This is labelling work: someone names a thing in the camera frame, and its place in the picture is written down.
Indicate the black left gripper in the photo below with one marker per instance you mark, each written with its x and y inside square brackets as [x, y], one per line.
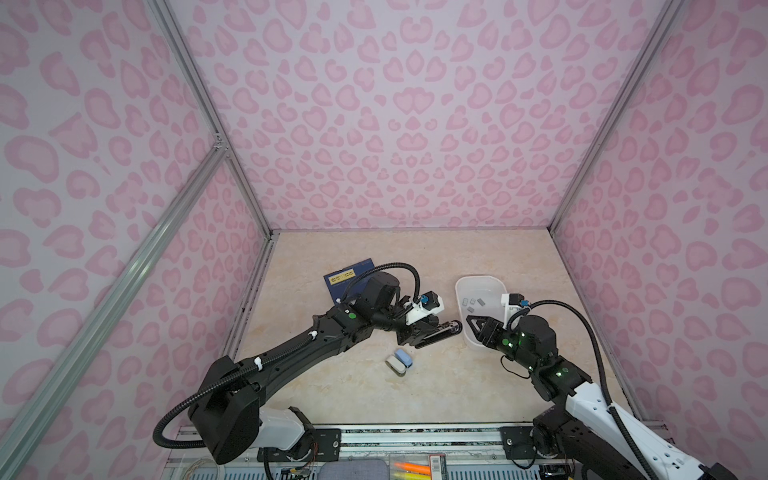
[413, 330]

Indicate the yellow marker pen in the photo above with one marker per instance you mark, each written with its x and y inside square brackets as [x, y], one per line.
[408, 476]

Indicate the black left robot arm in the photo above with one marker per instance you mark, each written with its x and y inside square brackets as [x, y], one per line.
[227, 415]

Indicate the blue book yellow label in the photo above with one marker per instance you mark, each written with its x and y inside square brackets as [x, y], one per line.
[337, 281]

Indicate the white plastic tray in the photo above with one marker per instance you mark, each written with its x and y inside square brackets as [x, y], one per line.
[487, 290]

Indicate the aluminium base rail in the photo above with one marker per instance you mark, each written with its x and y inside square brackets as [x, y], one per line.
[466, 451]

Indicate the grey white mini stapler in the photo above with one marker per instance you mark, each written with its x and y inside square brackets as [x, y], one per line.
[394, 364]

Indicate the light blue mini stapler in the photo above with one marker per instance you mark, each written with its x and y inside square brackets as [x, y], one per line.
[404, 358]

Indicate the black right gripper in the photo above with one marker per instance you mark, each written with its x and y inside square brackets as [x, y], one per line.
[489, 324]

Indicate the black long stapler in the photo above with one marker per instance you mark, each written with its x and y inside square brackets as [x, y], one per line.
[442, 332]

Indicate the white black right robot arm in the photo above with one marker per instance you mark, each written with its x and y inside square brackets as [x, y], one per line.
[584, 423]

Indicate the grey foam pad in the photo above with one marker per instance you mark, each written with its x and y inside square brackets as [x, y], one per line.
[368, 469]

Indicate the orange marker pen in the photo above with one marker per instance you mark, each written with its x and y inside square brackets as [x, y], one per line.
[412, 468]

